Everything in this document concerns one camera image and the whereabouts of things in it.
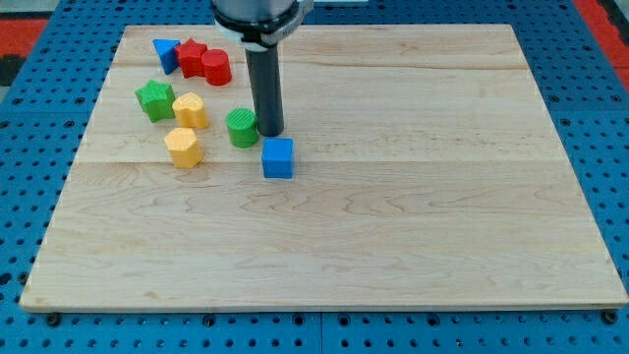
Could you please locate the yellow hexagon block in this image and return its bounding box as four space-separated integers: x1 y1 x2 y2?
164 128 203 168

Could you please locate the yellow heart block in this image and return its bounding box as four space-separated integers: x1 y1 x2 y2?
172 92 209 129

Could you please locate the blue cube block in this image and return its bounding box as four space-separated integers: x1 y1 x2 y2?
261 138 294 179

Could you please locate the green cylinder block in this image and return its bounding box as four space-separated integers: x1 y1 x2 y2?
226 108 258 148

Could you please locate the wooden board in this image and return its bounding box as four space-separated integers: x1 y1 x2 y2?
20 25 628 313

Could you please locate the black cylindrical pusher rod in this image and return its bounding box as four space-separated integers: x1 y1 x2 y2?
246 46 284 137

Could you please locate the red cylinder block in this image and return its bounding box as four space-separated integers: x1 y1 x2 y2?
201 49 232 86

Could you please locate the red star block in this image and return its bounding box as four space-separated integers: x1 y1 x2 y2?
174 38 207 79

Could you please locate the green star block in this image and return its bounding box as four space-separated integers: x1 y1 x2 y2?
135 80 175 123

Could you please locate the blue triangle block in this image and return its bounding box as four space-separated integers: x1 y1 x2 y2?
152 38 181 75

